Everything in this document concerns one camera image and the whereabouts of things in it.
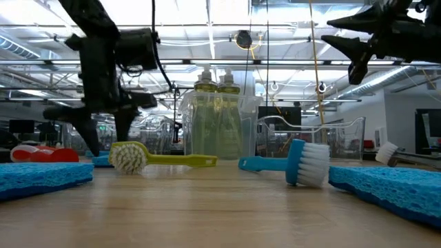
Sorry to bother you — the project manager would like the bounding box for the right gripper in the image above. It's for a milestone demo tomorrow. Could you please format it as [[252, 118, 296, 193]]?
[[320, 0, 441, 85]]

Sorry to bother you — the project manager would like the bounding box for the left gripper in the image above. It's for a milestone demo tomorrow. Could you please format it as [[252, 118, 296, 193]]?
[[43, 36, 158, 156]]

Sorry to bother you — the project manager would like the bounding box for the light blue sponge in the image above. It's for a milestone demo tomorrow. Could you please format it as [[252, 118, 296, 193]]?
[[0, 161, 94, 203], [85, 150, 113, 169], [327, 165, 441, 230]]

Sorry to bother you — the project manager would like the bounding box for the red dish brush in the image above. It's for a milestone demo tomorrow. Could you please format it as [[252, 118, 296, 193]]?
[[9, 144, 80, 163]]

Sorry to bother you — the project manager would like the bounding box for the clear yellow-green soap bottle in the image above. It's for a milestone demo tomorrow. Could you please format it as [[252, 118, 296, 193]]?
[[218, 68, 244, 158], [192, 64, 220, 158]]

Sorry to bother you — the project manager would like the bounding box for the clear shallow plastic tray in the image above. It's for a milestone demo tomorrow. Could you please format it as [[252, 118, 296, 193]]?
[[61, 113, 175, 156], [258, 116, 367, 163]]

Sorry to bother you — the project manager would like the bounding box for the green dish brush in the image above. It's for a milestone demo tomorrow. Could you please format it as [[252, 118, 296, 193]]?
[[108, 140, 218, 175]]

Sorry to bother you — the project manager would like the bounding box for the black monitor screen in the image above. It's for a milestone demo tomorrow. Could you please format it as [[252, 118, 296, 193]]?
[[259, 105, 302, 132], [415, 108, 441, 155], [8, 119, 35, 134]]

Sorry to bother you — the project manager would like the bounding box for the dark grey dish brush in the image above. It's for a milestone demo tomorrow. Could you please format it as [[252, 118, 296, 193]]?
[[374, 141, 441, 172]]

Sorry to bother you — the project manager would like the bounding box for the blue dish brush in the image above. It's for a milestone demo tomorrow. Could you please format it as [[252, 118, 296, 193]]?
[[237, 138, 331, 189]]

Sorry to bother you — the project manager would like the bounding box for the clear deep plastic bin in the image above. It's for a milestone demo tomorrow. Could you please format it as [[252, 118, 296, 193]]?
[[178, 90, 265, 160]]

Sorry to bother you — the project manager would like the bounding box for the silver ventilation duct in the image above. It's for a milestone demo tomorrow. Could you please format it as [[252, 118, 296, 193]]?
[[330, 65, 414, 101], [0, 34, 63, 70]]

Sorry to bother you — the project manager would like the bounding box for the yellow hanging cable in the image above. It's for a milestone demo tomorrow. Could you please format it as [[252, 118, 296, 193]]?
[[307, 0, 327, 144]]

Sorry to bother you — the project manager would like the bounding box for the black hanging cable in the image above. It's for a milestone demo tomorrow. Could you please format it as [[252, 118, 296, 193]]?
[[265, 0, 270, 108]]

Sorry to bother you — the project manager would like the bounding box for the black ceiling cable reel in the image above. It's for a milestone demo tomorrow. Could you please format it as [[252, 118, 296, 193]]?
[[235, 29, 254, 49]]

